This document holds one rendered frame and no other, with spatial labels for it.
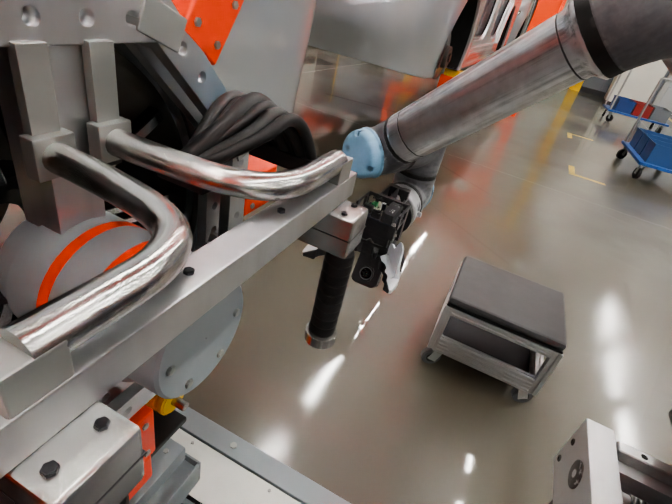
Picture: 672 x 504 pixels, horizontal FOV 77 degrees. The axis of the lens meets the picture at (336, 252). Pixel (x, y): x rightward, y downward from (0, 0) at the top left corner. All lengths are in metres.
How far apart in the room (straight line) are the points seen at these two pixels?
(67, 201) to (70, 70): 0.11
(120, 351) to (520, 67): 0.47
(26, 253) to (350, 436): 1.14
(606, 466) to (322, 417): 0.99
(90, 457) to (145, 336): 0.07
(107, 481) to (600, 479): 0.49
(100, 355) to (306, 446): 1.17
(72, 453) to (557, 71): 0.51
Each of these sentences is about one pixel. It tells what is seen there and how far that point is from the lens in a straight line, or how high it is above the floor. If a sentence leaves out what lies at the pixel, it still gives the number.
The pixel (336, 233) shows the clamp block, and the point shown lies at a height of 0.93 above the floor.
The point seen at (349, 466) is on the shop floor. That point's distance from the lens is 1.38.
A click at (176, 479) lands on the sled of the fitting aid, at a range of 1.16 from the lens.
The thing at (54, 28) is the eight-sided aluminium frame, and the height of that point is 1.09.
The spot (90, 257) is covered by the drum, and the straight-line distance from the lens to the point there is 0.44.
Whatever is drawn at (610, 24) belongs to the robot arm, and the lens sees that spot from 0.50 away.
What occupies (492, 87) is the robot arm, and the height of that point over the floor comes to 1.10.
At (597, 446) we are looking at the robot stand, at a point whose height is 0.77.
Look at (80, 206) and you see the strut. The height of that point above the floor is 0.94.
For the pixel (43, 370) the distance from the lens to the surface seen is 0.23.
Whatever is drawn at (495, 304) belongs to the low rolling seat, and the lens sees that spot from 1.58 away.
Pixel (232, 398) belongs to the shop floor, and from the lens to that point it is 1.46.
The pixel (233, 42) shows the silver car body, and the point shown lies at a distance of 0.94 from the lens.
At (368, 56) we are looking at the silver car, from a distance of 2.83.
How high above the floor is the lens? 1.16
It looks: 32 degrees down
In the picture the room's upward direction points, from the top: 13 degrees clockwise
